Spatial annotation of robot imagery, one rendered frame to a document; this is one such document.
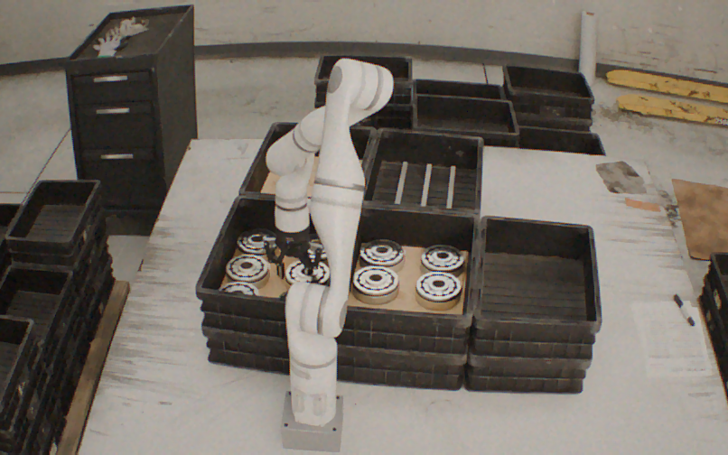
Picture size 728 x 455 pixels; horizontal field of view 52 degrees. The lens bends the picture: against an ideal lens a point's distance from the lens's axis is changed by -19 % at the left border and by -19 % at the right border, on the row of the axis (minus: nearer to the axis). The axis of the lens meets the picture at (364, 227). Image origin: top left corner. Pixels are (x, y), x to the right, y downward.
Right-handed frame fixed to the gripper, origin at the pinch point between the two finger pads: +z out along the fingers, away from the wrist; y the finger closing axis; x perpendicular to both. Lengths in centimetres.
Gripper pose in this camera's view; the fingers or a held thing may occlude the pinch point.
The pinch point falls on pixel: (294, 273)
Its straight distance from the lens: 209.8
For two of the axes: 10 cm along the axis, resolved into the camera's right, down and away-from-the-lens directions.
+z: -0.1, 8.3, 5.6
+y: 9.8, 1.2, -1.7
